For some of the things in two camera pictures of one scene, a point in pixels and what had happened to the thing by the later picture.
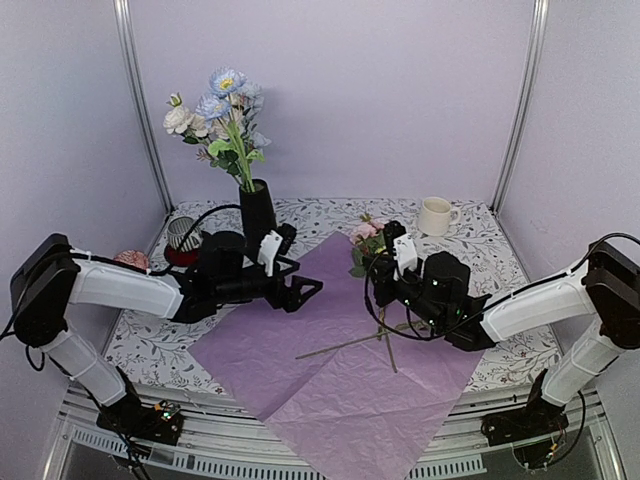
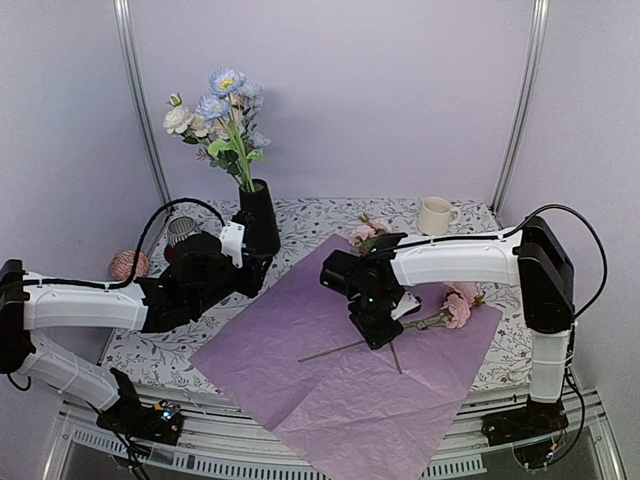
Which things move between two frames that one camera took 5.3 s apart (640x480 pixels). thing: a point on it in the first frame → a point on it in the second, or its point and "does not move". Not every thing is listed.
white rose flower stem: (192, 127) does not move
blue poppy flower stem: (217, 107) does not move
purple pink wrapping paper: (353, 392) does not move
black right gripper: (382, 282) → (375, 337)
